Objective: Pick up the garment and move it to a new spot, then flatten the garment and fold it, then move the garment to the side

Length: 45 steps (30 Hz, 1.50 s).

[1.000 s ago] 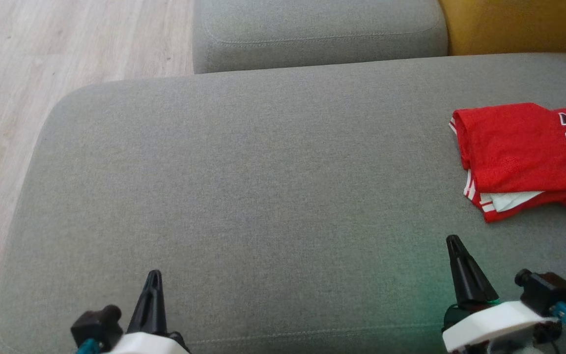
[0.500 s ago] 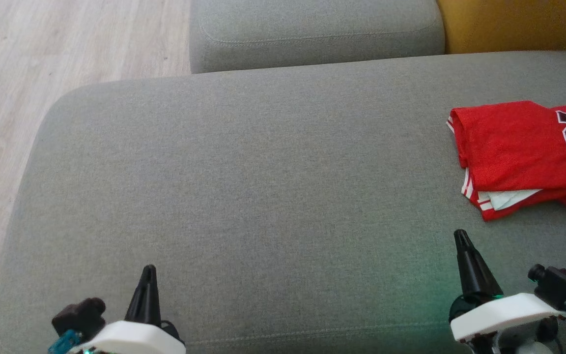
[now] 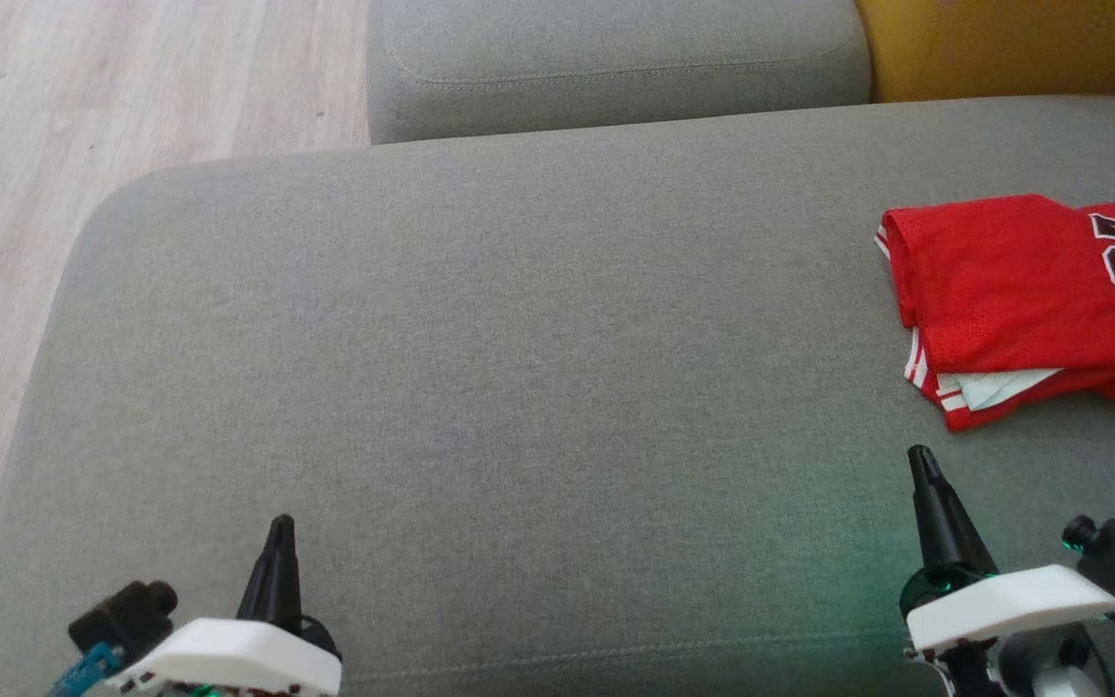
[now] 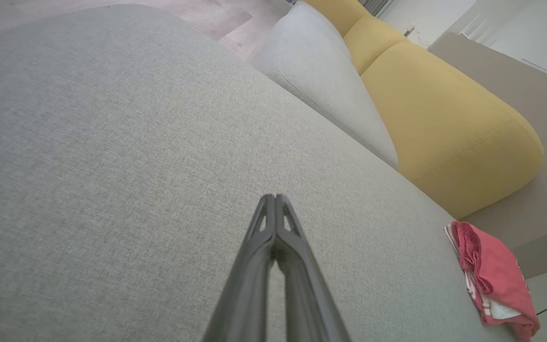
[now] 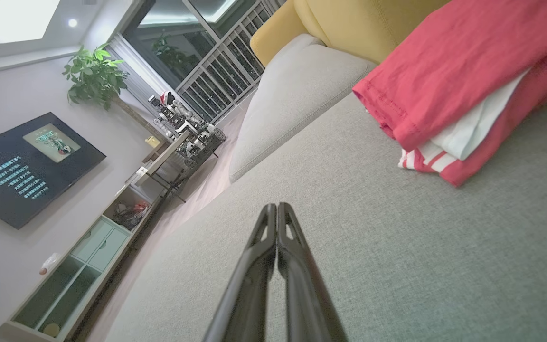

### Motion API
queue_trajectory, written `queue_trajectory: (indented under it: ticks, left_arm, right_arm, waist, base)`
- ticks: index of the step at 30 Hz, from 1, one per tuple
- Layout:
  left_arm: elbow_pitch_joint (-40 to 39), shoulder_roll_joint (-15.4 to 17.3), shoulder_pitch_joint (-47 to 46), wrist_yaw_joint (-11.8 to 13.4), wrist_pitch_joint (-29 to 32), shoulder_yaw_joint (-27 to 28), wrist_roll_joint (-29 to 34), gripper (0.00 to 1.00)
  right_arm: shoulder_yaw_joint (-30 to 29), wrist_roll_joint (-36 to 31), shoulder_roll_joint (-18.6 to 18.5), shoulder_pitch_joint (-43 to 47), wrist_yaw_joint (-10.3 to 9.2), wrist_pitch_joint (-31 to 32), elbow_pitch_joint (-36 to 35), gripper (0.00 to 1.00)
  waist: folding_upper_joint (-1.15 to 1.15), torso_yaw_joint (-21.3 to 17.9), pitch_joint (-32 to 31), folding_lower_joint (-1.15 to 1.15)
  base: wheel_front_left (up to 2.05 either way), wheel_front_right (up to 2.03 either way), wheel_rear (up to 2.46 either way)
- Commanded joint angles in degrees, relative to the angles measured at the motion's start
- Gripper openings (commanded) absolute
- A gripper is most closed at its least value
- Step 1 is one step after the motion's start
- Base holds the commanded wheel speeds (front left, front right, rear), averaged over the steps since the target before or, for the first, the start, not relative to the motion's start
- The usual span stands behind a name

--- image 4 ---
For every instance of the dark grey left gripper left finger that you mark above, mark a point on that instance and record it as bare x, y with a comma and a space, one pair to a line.
245, 294

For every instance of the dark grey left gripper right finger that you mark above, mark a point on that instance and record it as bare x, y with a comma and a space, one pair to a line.
309, 304

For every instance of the red and white basketball jersey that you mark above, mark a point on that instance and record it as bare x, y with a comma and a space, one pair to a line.
496, 266

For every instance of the large yellow sofa back cushion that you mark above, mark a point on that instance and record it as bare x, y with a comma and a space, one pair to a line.
454, 133

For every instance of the long grey sofa seat cushion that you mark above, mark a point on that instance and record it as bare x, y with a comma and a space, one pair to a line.
321, 71

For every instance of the medium yellow sofa back cushion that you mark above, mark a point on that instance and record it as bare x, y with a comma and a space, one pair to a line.
373, 45

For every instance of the beige low partition panel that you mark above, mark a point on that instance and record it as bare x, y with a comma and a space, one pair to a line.
530, 104

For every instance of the grey curtain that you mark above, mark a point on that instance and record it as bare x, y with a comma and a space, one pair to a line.
377, 6

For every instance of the white slatted panel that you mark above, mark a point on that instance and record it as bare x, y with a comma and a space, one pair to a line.
480, 26

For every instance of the white wall socket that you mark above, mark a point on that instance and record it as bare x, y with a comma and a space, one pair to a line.
407, 30

